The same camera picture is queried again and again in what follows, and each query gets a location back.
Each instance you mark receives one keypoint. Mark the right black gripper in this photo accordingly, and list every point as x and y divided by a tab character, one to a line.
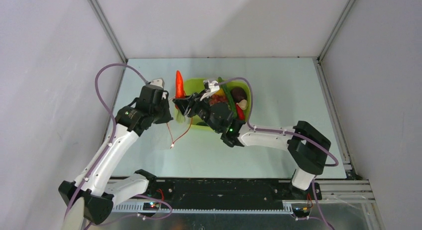
192	105

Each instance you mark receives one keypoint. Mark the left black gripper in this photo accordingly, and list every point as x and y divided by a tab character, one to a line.
167	116

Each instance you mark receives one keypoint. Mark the orange carrot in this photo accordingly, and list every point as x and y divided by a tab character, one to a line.
179	85

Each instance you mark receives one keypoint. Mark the clear zip bag orange zipper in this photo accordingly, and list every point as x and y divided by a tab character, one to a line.
183	125

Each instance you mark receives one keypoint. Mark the long green cucumber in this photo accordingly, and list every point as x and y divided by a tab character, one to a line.
231	103

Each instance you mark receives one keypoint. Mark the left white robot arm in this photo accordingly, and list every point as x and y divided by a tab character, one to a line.
92	184

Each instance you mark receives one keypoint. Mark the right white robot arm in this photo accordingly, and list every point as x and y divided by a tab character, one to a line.
307	146

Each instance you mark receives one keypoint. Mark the short dark green cucumber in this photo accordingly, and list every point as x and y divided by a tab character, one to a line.
201	124

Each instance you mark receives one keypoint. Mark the red grape bunch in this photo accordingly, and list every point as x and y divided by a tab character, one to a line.
214	99

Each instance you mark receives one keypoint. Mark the yellow corn cob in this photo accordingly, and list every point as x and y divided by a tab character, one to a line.
220	92

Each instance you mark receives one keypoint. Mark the dark purple mangosteen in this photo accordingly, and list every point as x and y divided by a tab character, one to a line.
238	94

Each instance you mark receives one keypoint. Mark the red chili pepper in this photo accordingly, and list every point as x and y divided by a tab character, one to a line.
240	113

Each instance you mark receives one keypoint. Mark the white garlic bulb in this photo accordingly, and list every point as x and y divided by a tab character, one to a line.
243	104

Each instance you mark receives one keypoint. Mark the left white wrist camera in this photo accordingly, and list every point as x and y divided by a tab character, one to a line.
159	84

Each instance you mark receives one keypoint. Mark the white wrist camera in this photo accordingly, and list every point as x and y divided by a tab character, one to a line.
159	84
211	87

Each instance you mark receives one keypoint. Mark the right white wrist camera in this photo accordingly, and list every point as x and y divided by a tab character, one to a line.
211	87

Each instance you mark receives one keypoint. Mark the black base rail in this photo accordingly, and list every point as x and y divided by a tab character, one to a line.
196	194

